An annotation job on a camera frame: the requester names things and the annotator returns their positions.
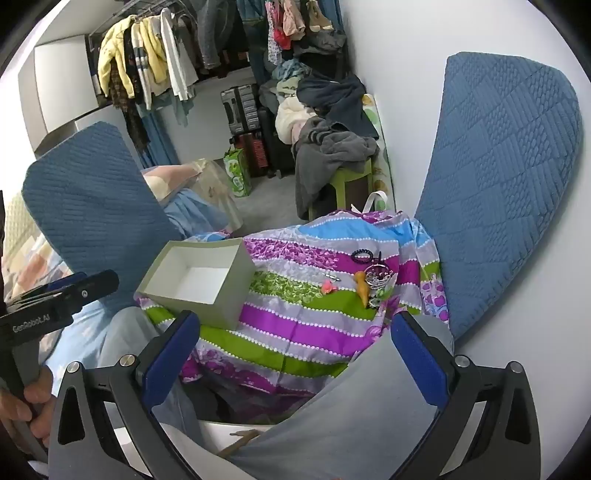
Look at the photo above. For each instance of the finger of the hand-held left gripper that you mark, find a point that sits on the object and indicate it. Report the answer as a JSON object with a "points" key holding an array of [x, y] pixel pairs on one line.
{"points": [[87, 290], [60, 282]]}

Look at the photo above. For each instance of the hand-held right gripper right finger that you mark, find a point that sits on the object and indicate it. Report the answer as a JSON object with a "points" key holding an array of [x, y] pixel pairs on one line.
{"points": [[418, 360]]}

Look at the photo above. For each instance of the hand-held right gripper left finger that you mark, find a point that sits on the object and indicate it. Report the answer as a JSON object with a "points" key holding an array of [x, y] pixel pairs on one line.
{"points": [[173, 350]]}

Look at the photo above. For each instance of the grey-green cardboard box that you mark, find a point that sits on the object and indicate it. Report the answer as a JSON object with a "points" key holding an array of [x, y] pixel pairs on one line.
{"points": [[231, 295]]}

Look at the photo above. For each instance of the silver hair pin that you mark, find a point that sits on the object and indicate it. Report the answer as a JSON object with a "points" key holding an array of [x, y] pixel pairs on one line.
{"points": [[332, 276]]}

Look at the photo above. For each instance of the person's left hand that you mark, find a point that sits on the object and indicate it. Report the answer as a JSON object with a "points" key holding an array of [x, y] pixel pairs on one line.
{"points": [[41, 401]]}

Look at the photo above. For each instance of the pastel patchwork quilt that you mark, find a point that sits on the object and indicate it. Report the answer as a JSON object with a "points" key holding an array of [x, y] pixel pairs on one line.
{"points": [[27, 258]]}

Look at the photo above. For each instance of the green stone brooch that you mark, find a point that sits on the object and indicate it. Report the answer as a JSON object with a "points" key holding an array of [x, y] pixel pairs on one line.
{"points": [[376, 302]]}

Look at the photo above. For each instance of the blue quilted cushion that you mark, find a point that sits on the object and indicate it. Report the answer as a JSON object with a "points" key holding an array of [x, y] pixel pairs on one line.
{"points": [[92, 207], [503, 184]]}

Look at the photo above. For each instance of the orange hair clip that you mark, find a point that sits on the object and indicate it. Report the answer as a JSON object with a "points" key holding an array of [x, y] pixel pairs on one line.
{"points": [[363, 290]]}

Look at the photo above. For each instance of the silver bangle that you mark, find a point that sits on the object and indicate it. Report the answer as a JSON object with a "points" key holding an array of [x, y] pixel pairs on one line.
{"points": [[369, 269]]}

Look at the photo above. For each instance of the wooden stick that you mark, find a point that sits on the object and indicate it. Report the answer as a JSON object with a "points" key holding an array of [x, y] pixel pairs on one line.
{"points": [[240, 441]]}

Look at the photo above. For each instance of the striped floral blanket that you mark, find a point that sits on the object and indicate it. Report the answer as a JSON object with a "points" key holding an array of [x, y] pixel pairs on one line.
{"points": [[300, 318]]}

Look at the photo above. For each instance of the light blue sheet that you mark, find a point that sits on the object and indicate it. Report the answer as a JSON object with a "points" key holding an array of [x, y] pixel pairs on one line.
{"points": [[194, 214]]}

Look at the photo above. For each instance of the pink cream pillow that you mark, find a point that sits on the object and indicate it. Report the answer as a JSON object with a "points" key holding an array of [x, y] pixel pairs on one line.
{"points": [[171, 177]]}

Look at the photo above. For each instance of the translucent plastic bag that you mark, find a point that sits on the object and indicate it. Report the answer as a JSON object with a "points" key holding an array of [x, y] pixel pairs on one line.
{"points": [[217, 189]]}

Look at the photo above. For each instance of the blue hanging garment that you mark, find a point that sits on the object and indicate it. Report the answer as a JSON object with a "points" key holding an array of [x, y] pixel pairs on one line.
{"points": [[159, 138]]}

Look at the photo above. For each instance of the green shopping bag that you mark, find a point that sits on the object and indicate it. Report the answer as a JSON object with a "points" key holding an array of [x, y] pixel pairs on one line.
{"points": [[238, 173]]}

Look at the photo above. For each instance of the white cabinet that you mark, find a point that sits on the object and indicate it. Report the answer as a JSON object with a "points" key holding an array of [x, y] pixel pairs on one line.
{"points": [[60, 92]]}

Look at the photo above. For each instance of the green plastic stool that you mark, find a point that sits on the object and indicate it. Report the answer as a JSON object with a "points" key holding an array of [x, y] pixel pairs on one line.
{"points": [[346, 182]]}

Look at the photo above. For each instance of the floral folded mat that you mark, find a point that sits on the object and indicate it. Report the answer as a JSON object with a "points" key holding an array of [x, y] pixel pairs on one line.
{"points": [[383, 170]]}

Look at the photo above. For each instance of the red suitcase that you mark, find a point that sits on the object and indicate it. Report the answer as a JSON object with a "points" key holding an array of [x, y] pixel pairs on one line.
{"points": [[251, 154]]}

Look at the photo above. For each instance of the black suitcase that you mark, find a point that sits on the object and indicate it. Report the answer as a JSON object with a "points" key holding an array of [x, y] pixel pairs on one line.
{"points": [[277, 152]]}

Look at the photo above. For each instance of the grey fleece towel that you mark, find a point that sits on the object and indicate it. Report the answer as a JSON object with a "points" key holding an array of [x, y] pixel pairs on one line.
{"points": [[328, 147]]}

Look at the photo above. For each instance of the grey hard suitcase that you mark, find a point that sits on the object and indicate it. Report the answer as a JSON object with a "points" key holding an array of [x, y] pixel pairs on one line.
{"points": [[240, 110]]}

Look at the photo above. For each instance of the row of hanging clothes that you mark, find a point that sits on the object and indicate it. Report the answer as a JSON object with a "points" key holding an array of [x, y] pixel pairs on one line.
{"points": [[157, 60]]}

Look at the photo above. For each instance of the cream garment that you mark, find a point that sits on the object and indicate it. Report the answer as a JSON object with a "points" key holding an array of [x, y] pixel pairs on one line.
{"points": [[291, 117]]}

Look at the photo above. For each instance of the dark navy garment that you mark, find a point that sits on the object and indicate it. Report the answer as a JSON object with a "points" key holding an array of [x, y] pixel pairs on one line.
{"points": [[332, 97]]}

